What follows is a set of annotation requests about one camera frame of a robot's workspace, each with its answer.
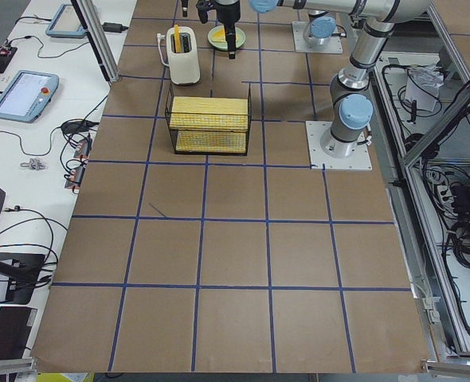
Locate far blue teach pendant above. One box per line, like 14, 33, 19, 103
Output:
45, 3, 86, 39

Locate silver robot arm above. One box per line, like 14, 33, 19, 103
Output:
196, 0, 337, 52
249, 0, 430, 158

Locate black power adapter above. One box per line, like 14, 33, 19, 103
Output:
102, 22, 128, 33

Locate near blue teach pendant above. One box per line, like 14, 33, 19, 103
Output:
0, 70, 60, 123

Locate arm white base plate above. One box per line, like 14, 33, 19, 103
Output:
292, 21, 343, 54
305, 121, 373, 171

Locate yellow toast slice on plate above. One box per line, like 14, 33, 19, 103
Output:
211, 26, 226, 43

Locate black monitor stand base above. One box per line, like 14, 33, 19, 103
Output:
0, 252, 45, 305

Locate yellow toast slice in toaster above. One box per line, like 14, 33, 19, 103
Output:
174, 25, 182, 54

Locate blue teach pendant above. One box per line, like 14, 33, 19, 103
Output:
45, 3, 86, 39
0, 70, 60, 123

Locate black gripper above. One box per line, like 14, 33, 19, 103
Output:
181, 0, 241, 60

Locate cream white toaster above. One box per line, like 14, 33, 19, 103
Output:
166, 26, 200, 85

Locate light green plate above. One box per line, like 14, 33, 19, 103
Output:
207, 25, 246, 52

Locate small metal clamp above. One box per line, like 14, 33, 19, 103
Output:
20, 158, 47, 171

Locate black wire basket rack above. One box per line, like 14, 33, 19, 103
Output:
165, 85, 252, 156

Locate aluminium frame post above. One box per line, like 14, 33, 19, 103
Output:
71, 0, 119, 84

